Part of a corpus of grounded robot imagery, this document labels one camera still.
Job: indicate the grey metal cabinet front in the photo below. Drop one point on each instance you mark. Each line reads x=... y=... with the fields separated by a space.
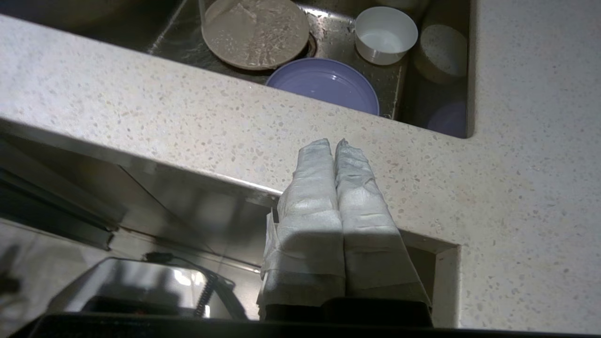
x=164 y=197

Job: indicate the lilac round plate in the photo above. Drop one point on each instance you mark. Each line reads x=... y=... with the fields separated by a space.
x=324 y=84

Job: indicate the white-padded right gripper left finger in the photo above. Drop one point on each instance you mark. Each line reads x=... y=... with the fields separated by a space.
x=310 y=225

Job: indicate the small white bowl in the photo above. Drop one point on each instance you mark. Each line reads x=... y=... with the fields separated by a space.
x=386 y=37

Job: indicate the beige round plate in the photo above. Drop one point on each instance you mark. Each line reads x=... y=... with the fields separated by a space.
x=256 y=33

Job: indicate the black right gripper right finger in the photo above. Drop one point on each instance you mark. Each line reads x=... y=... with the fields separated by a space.
x=371 y=244

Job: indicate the stainless steel sink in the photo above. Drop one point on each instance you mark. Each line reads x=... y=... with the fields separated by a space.
x=333 y=35

